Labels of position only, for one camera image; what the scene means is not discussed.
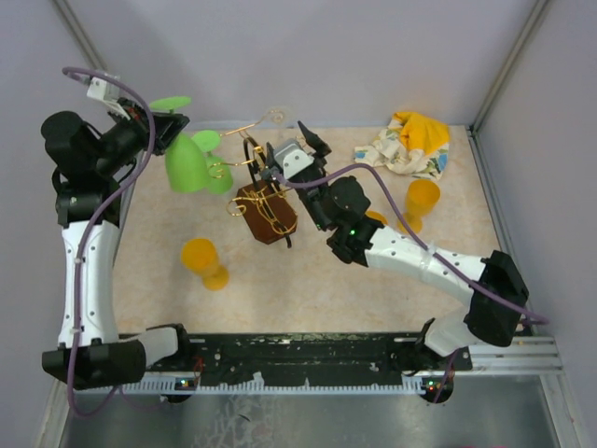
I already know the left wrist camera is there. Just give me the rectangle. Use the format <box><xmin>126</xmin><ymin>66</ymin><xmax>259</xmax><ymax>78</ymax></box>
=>
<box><xmin>86</xmin><ymin>77</ymin><xmax>120</xmax><ymax>103</ymax></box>

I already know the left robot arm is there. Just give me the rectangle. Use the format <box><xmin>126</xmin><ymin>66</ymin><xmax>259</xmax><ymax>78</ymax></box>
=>
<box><xmin>41</xmin><ymin>97</ymin><xmax>194</xmax><ymax>391</ymax></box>

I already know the green wine glass front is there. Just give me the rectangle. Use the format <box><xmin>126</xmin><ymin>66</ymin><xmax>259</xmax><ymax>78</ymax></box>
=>
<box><xmin>192</xmin><ymin>130</ymin><xmax>233</xmax><ymax>194</ymax></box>

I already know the yellow patterned cloth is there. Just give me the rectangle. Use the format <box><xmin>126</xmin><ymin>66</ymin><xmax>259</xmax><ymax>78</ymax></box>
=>
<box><xmin>354</xmin><ymin>111</ymin><xmax>451</xmax><ymax>181</ymax></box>

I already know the orange wine glass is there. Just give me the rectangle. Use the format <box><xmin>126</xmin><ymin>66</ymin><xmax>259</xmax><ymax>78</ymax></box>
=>
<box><xmin>403</xmin><ymin>179</ymin><xmax>440</xmax><ymax>233</ymax></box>
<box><xmin>180</xmin><ymin>238</ymin><xmax>229</xmax><ymax>291</ymax></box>
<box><xmin>366</xmin><ymin>210</ymin><xmax>388</xmax><ymax>226</ymax></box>

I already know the clear wine glass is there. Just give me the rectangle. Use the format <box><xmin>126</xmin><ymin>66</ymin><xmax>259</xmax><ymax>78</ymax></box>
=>
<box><xmin>268</xmin><ymin>105</ymin><xmax>295</xmax><ymax>142</ymax></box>

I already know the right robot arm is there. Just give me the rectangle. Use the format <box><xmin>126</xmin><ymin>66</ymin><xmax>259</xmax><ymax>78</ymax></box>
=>
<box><xmin>259</xmin><ymin>125</ymin><xmax>529</xmax><ymax>370</ymax></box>

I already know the green wine glass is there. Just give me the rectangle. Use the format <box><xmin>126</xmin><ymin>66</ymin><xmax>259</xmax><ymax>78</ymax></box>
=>
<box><xmin>192</xmin><ymin>130</ymin><xmax>233</xmax><ymax>194</ymax></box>
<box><xmin>149</xmin><ymin>95</ymin><xmax>209</xmax><ymax>193</ymax></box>

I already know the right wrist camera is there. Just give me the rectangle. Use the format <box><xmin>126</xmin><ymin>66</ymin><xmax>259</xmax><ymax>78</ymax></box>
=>
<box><xmin>273</xmin><ymin>139</ymin><xmax>314</xmax><ymax>180</ymax></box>

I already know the gold wire wine glass rack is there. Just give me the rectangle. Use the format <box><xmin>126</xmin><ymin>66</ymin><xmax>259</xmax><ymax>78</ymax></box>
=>
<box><xmin>226</xmin><ymin>111</ymin><xmax>298</xmax><ymax>247</ymax></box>

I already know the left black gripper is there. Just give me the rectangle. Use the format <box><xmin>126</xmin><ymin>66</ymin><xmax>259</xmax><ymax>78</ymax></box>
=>
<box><xmin>91</xmin><ymin>96</ymin><xmax>187</xmax><ymax>175</ymax></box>

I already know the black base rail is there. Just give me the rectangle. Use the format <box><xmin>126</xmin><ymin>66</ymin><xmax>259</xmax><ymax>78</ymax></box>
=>
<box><xmin>146</xmin><ymin>332</ymin><xmax>472</xmax><ymax>399</ymax></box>

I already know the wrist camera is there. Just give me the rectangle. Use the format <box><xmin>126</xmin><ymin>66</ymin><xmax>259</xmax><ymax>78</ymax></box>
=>
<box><xmin>273</xmin><ymin>139</ymin><xmax>314</xmax><ymax>180</ymax></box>
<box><xmin>86</xmin><ymin>77</ymin><xmax>120</xmax><ymax>103</ymax></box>

